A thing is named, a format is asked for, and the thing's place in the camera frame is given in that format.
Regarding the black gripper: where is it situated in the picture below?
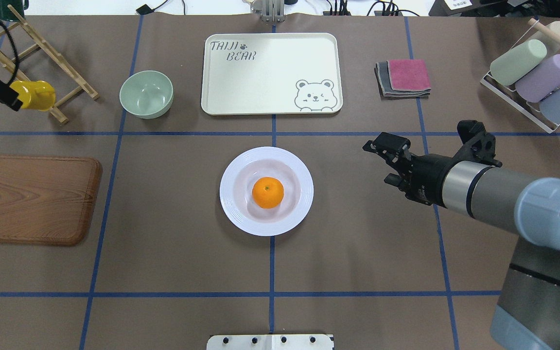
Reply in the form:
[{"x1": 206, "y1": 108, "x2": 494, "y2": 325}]
[{"x1": 363, "y1": 132, "x2": 455, "y2": 207}]

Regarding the orange fruit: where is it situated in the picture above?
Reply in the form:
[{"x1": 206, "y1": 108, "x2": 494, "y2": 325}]
[{"x1": 251, "y1": 176, "x2": 284, "y2": 209}]

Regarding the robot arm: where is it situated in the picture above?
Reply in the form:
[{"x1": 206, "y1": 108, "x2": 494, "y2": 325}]
[{"x1": 363, "y1": 131, "x2": 560, "y2": 350}]

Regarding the cream bear print tray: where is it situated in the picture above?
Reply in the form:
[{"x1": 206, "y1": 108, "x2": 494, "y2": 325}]
[{"x1": 201, "y1": 33, "x2": 344, "y2": 116}]

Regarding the pink cleaning cloth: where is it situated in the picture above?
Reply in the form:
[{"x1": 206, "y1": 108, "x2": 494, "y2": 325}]
[{"x1": 387, "y1": 59, "x2": 431, "y2": 92}]

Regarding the grey cleaning cloth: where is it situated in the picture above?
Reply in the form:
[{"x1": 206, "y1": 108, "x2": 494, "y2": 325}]
[{"x1": 375, "y1": 60, "x2": 432, "y2": 98}]

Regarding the green tumbler cup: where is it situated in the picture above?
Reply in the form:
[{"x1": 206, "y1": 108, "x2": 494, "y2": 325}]
[{"x1": 490, "y1": 39, "x2": 547, "y2": 86}]

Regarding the purple tumbler cup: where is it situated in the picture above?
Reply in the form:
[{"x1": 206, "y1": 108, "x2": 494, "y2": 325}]
[{"x1": 515, "y1": 54, "x2": 560, "y2": 103}]

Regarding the white round plate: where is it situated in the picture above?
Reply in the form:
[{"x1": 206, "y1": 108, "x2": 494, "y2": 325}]
[{"x1": 219, "y1": 146, "x2": 314, "y2": 237}]

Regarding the green ceramic bowl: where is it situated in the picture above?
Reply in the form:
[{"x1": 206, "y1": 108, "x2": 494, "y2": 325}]
[{"x1": 119, "y1": 70, "x2": 174, "y2": 120}]

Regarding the yellow plastic mug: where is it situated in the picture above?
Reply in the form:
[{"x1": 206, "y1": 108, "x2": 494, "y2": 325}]
[{"x1": 10, "y1": 80, "x2": 56, "y2": 111}]

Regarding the brown wooden cutting board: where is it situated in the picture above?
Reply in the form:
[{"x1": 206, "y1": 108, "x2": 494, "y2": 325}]
[{"x1": 0, "y1": 155, "x2": 102, "y2": 246}]

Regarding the wooden dish rack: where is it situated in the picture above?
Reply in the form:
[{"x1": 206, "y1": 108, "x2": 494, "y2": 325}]
[{"x1": 0, "y1": 5, "x2": 100, "y2": 124}]

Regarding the dark green mug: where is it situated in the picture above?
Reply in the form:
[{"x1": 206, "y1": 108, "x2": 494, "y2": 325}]
[{"x1": 0, "y1": 0, "x2": 30, "y2": 22}]

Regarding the white wire cup rack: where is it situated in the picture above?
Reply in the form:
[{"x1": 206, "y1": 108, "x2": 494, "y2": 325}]
[{"x1": 480, "y1": 18, "x2": 560, "y2": 133}]

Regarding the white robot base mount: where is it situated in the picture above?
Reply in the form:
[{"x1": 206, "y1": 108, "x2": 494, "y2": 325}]
[{"x1": 206, "y1": 333, "x2": 335, "y2": 350}]

